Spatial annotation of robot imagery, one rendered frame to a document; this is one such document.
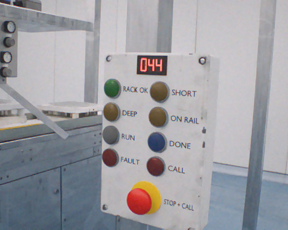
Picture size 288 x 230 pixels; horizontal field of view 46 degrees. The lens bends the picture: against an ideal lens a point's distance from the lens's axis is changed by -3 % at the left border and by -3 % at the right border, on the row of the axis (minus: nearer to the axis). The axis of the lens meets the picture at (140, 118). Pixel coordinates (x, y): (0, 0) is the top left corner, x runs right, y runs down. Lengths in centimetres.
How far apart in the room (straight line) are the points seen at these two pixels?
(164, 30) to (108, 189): 28
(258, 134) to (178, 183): 117
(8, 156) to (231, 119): 326
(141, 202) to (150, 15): 29
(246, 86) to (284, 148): 82
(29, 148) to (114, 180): 79
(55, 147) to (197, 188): 98
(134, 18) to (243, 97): 359
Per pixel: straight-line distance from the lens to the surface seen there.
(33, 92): 606
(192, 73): 48
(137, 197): 51
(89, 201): 175
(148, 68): 50
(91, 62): 203
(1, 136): 122
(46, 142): 137
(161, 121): 49
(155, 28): 57
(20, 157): 129
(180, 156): 49
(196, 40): 435
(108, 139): 54
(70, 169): 159
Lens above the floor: 115
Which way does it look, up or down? 8 degrees down
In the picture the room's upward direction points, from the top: 2 degrees clockwise
